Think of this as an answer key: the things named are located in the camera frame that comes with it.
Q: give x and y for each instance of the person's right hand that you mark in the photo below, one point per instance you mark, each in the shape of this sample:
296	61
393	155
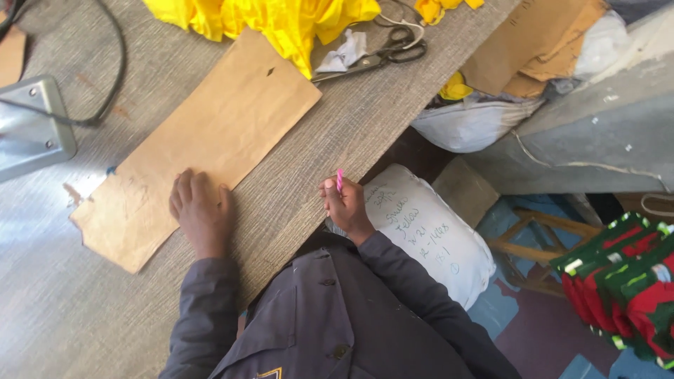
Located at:
345	208

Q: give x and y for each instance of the person's left hand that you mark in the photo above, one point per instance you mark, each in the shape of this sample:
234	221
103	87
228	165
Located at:
203	216

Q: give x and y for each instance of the person's right fingers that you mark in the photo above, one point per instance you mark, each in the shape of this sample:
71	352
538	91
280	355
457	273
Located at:
329	192

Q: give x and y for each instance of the brown paper pattern piece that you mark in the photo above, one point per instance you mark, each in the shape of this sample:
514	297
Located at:
210	147

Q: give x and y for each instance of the white sack with handwriting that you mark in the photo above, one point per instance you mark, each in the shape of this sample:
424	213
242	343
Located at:
426	231

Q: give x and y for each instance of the person's grey jacket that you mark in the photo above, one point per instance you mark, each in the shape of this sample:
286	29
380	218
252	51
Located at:
337	321

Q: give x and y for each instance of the white fabric scrap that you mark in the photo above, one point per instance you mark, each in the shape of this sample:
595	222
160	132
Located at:
342	52

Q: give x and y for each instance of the black tailor scissors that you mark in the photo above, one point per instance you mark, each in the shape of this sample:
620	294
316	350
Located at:
382	52

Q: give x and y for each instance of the white bag of scraps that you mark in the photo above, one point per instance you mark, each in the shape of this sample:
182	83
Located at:
474	118

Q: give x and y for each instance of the yellow fabric scrap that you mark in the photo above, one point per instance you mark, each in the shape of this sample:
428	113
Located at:
454	88

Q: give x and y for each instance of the wooden stool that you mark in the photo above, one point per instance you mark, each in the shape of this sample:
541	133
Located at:
537	247

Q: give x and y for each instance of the small yellow fabric piece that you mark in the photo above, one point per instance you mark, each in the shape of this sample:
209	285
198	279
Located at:
439	6

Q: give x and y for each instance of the brown paper patterns pile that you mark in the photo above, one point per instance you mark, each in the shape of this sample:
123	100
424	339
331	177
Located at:
537	47

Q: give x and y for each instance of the grey metal machine base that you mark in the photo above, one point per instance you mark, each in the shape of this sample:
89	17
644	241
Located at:
29	129

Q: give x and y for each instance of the stack of red green garments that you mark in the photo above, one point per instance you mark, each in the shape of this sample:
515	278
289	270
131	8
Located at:
626	289

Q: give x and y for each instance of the brown paper sheet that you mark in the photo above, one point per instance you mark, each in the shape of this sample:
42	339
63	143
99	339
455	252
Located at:
10	55

